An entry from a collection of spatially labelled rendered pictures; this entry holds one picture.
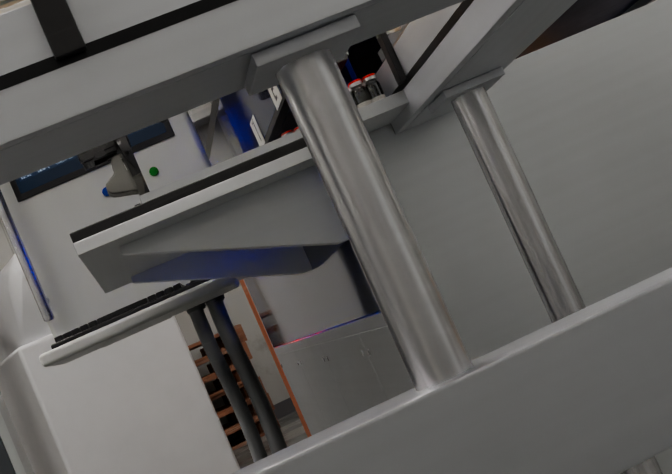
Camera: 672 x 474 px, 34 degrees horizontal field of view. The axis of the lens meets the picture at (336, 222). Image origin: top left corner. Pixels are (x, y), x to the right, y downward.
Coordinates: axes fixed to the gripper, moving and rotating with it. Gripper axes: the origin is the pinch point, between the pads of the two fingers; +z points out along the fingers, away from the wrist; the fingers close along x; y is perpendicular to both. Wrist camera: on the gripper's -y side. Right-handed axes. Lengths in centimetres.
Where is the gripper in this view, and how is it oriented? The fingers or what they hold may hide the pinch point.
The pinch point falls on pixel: (148, 197)
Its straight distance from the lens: 179.0
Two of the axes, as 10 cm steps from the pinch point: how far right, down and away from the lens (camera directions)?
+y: -8.9, 4.1, -1.9
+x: 1.5, -1.4, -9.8
